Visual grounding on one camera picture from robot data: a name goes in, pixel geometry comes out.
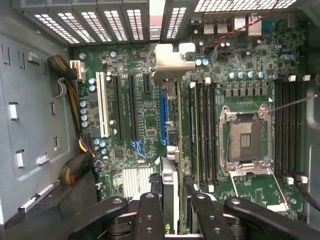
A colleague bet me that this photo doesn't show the silver chipset heatsink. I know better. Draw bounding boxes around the silver chipset heatsink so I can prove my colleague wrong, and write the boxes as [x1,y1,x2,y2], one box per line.
[122,166,154,201]

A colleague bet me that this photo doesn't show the blue board connector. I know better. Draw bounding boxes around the blue board connector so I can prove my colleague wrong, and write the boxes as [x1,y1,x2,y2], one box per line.
[131,139,148,159]

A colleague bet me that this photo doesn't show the black plastic shroud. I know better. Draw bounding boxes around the black plastic shroud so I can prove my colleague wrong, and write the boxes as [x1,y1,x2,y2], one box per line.
[4,172,100,240]

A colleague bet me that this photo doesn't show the green RAM stick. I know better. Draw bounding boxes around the green RAM stick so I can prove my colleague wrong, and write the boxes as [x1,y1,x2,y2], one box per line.
[188,81,201,191]

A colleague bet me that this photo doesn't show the black RAM slot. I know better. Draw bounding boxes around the black RAM slot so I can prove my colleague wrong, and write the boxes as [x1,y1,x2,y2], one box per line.
[205,82,213,189]
[281,79,290,181]
[211,82,220,189]
[199,82,206,189]
[274,79,283,181]
[288,79,297,181]
[295,79,304,181]

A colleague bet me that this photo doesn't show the CPU socket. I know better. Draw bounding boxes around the CPU socket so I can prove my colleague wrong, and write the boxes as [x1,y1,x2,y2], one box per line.
[218,104,274,176]

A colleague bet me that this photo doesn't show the green motherboard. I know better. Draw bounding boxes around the green motherboard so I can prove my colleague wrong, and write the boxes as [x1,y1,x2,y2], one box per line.
[72,12,309,226]

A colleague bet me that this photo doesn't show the blue expansion slot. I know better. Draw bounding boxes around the blue expansion slot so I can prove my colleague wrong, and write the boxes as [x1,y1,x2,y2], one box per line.
[159,86,169,146]

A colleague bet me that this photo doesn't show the long black expansion slot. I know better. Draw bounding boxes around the long black expansion slot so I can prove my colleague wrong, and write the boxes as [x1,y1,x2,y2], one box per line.
[127,74,141,141]

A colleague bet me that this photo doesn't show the white expansion slot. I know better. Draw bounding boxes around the white expansion slot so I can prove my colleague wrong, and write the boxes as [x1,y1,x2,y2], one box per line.
[96,71,110,139]

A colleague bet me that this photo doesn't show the short black expansion slot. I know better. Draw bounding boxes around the short black expansion slot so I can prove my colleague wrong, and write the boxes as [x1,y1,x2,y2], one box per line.
[143,74,152,94]

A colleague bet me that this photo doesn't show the thin locking lever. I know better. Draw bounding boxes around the thin locking lever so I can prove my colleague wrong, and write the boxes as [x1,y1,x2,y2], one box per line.
[267,94,318,113]

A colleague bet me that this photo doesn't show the white power connector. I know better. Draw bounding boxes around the white power connector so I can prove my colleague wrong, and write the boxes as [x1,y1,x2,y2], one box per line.
[69,59,86,83]

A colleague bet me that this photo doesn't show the silver rear port block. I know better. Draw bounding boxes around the silver rear port block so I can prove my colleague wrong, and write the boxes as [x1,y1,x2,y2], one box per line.
[216,18,229,35]
[233,16,247,32]
[203,18,215,35]
[247,14,263,36]

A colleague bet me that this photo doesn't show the open dark PC case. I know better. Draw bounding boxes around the open dark PC case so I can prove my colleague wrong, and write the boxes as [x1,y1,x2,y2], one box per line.
[0,0,320,240]

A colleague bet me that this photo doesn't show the red black twisted wire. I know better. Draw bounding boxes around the red black twisted wire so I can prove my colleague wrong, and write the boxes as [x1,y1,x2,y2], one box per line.
[297,181,320,211]
[208,0,280,49]

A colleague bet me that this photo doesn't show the braided power cable bundle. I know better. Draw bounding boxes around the braided power cable bundle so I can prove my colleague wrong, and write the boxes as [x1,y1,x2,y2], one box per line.
[46,54,97,188]

